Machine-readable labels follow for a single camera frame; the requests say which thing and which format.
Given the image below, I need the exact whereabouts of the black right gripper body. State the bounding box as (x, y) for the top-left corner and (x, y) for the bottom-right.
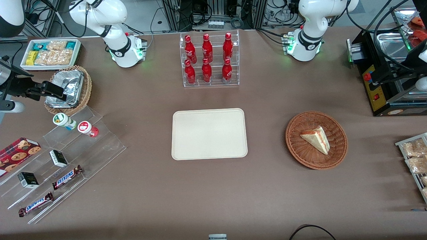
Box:
(0, 71), (36, 101)

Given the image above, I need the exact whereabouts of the white snack bin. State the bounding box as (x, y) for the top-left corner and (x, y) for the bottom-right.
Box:
(21, 39), (81, 71)

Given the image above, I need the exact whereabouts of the red gum bottle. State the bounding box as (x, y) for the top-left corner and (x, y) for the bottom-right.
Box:
(77, 121), (99, 138)

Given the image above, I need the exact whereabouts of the red cola bottle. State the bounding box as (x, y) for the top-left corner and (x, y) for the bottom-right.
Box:
(184, 60), (196, 84)
(222, 58), (233, 84)
(184, 35), (197, 64)
(223, 32), (234, 61)
(202, 33), (213, 63)
(201, 58), (212, 83)

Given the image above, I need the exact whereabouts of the small black box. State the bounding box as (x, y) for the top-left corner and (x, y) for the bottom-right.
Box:
(49, 150), (68, 168)
(17, 172), (39, 189)

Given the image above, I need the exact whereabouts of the black machine with yellow panel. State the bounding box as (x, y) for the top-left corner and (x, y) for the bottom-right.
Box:
(347, 7), (427, 117)

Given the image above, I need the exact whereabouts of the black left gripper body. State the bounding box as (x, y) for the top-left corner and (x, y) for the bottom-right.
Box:
(399, 47), (427, 82)

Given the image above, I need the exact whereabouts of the silver foil tray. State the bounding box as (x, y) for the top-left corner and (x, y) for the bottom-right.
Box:
(45, 70), (84, 108)

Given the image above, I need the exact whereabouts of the clear cracker bag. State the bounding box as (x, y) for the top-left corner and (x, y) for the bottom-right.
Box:
(35, 50), (72, 66)
(47, 41), (67, 52)

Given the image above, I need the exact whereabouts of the green gum bottle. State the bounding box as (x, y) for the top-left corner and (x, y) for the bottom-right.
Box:
(53, 113), (77, 131)

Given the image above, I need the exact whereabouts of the brown round wicker basket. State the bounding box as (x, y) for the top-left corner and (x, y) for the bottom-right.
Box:
(285, 111), (348, 170)

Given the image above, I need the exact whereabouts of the tan wicker basket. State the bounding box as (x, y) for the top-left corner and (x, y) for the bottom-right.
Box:
(44, 65), (92, 116)

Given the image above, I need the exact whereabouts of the red cookie box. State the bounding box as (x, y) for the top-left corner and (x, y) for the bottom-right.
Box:
(0, 137), (42, 177)

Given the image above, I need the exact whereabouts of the clear acrylic stepped display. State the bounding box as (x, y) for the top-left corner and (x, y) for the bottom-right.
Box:
(0, 106), (126, 224)

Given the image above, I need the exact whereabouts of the grey wire rack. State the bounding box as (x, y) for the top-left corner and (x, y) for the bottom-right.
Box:
(395, 133), (427, 204)

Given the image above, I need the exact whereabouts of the brown Snickers bar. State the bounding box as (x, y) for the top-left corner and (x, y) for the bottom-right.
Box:
(52, 165), (83, 190)
(18, 192), (54, 217)

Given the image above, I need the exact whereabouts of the beige plastic tray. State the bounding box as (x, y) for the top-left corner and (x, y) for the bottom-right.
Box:
(171, 108), (248, 161)

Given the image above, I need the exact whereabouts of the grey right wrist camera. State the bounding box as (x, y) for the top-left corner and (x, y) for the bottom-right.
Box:
(0, 100), (26, 114)

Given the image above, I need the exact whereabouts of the clear acrylic bottle rack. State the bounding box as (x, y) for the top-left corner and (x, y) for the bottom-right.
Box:
(179, 30), (240, 88)

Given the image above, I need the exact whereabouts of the wrapped triangle sandwich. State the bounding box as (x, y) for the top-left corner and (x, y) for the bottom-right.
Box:
(300, 126), (331, 155)

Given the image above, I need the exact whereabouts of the black looped cable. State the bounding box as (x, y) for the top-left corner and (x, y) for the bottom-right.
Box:
(289, 225), (337, 240)

